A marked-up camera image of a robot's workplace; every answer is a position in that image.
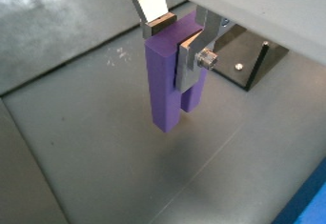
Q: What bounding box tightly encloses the black curved holder stand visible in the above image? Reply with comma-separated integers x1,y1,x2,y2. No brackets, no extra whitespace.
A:
214,25,289,92

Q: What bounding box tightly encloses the purple double-square block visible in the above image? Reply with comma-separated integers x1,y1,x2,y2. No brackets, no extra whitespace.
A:
146,12,206,132

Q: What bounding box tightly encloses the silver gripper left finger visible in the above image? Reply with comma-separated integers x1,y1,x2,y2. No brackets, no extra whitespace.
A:
131,0,176,39

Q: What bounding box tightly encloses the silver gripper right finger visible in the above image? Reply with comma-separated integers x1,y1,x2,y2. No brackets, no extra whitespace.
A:
176,6,230,92

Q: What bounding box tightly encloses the blue foam shape board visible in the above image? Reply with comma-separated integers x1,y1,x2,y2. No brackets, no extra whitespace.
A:
271,157,326,224

